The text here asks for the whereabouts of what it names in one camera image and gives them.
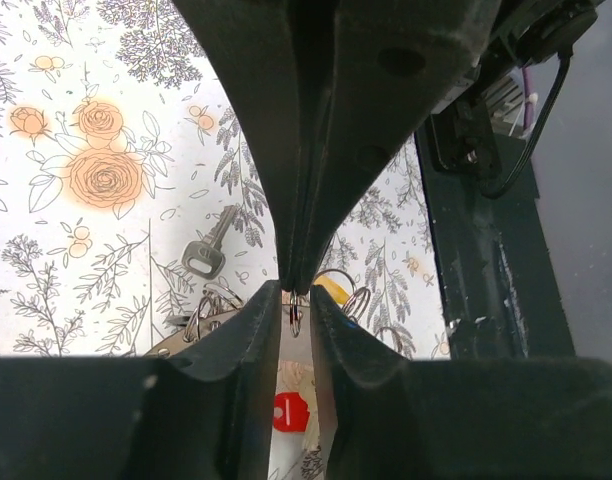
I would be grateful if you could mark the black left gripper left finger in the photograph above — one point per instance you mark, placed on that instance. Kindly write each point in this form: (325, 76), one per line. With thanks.
(110, 418)

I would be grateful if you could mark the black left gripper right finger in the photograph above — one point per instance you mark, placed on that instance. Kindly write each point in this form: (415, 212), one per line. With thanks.
(383, 416)

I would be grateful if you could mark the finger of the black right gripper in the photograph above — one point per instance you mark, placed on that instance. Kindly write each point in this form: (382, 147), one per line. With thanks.
(250, 46)
(392, 63)

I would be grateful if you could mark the red key tag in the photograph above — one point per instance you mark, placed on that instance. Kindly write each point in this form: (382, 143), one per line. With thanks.
(291, 413)

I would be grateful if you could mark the silver loose key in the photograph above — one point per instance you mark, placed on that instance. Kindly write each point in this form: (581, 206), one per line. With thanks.
(204, 257)

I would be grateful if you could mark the floral table mat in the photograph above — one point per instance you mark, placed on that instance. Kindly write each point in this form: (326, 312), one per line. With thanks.
(119, 146)

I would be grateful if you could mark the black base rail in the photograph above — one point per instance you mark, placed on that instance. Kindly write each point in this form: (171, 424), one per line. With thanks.
(498, 289)

